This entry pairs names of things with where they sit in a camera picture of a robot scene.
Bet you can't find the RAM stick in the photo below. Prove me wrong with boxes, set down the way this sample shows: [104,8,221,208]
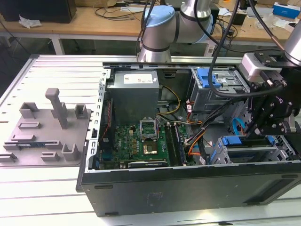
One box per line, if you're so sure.
[174,124,188,165]

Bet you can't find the grey parts rack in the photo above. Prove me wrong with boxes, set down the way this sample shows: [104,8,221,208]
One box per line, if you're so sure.
[0,88,93,168]

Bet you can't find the green motherboard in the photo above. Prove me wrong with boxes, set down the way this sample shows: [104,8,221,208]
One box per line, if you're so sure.
[97,123,196,169]

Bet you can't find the black graphics card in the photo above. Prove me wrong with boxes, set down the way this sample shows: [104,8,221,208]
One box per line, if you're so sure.
[128,161,169,168]

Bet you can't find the grey drive cage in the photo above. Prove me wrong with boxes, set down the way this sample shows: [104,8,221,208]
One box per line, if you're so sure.
[189,67,250,113]

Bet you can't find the blue wire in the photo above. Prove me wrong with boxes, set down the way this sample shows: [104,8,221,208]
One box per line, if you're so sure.
[231,117,246,137]

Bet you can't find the grey power supply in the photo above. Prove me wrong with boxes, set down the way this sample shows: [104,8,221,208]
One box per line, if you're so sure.
[106,70,163,127]

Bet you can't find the small black cube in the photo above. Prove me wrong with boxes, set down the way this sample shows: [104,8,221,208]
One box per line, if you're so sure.
[231,11,247,26]

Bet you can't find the wooden desk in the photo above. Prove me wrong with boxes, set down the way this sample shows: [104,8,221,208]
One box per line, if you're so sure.
[0,4,301,57]

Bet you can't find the black case fan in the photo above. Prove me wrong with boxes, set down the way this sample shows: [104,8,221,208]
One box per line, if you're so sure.
[100,98,115,142]

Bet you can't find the blue drive cage latch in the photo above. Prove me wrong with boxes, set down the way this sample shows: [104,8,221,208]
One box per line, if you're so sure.
[197,68,222,89]

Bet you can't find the blue and white box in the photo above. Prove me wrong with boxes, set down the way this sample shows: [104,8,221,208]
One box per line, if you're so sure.
[272,1,301,20]

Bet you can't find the black PC case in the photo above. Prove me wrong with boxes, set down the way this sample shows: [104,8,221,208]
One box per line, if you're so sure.
[75,56,301,217]

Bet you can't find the grey metal disk bay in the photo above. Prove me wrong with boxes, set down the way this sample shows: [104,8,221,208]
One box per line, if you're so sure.
[209,135,294,164]

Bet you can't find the crumpled clear plastic bag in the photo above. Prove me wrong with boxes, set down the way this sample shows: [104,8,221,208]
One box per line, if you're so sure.
[18,14,43,29]

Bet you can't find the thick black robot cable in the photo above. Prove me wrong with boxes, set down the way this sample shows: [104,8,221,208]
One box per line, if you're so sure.
[208,0,286,97]

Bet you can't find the CPU socket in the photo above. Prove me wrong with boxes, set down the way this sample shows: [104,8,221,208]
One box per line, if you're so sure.
[142,138,158,158]

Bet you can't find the black RAM slot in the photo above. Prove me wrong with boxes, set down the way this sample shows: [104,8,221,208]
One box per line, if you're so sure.
[164,123,177,167]

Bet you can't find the red black twisted wire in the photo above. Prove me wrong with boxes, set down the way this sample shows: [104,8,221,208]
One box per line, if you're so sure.
[100,113,113,142]

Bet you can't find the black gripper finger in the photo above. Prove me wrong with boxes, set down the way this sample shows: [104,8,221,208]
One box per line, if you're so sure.
[246,97,280,139]
[255,116,296,136]

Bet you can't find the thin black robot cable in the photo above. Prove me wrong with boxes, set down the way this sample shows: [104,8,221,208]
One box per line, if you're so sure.
[248,0,288,52]

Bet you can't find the large black box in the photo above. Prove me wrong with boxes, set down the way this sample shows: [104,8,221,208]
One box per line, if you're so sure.
[0,0,77,24]

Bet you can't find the orange wire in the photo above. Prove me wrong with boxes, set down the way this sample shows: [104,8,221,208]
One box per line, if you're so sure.
[185,133,205,157]

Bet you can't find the clear plastic bags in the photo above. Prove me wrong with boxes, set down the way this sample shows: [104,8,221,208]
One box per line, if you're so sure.
[255,13,276,31]

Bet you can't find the flat grey box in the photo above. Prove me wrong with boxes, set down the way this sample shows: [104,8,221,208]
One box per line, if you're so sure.
[246,6,275,18]

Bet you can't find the metal socket cover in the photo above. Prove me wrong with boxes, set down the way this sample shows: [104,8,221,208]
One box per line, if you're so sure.
[139,119,158,140]

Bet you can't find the yellow wire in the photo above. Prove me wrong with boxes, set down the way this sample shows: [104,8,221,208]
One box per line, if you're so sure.
[157,85,182,116]

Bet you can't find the hard disk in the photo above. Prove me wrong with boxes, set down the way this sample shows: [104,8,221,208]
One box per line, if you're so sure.
[209,136,278,165]

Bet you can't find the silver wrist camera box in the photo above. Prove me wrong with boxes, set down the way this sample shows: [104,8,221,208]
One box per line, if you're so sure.
[241,53,263,82]

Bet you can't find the black wire bundle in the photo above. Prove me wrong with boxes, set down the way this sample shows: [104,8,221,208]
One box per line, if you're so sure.
[198,95,250,165]

